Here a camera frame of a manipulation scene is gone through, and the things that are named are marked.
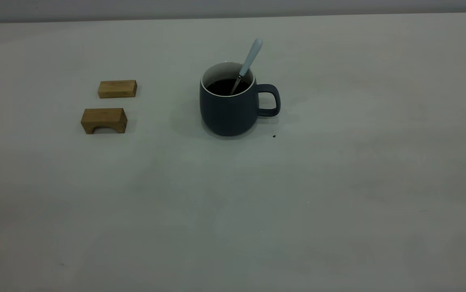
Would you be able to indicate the flat rectangular wooden block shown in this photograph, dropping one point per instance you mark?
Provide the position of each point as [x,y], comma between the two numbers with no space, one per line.
[116,89]

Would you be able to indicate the dark grey ceramic cup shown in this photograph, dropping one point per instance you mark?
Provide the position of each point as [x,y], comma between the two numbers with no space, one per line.
[229,113]

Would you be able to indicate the arched wooden block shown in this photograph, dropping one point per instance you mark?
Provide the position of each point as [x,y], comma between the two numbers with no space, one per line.
[103,117]

